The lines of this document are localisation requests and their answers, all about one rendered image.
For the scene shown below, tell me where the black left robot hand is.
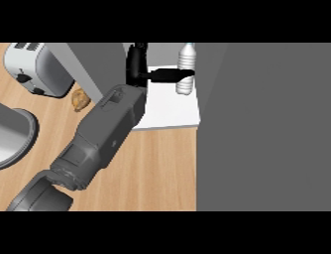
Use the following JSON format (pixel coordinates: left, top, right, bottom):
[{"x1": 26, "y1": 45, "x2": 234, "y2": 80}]
[{"x1": 125, "y1": 43, "x2": 197, "y2": 88}]

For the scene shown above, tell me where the clear plastic water bottle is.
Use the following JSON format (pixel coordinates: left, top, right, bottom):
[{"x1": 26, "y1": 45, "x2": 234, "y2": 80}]
[{"x1": 175, "y1": 43, "x2": 199, "y2": 96}]

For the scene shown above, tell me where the large dark grey cabinet door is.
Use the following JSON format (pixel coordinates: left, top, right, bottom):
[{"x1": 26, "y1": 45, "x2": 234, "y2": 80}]
[{"x1": 194, "y1": 43, "x2": 331, "y2": 212}]

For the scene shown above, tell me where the brown croissant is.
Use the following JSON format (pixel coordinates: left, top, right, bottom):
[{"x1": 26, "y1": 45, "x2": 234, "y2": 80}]
[{"x1": 72, "y1": 87, "x2": 92, "y2": 113}]

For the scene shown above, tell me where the silver toaster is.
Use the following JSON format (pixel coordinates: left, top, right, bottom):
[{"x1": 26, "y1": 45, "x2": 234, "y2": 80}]
[{"x1": 4, "y1": 43, "x2": 78, "y2": 99}]

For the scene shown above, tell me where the grey round pot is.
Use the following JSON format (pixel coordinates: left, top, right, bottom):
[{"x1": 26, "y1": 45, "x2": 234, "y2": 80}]
[{"x1": 0, "y1": 91, "x2": 41, "y2": 172}]

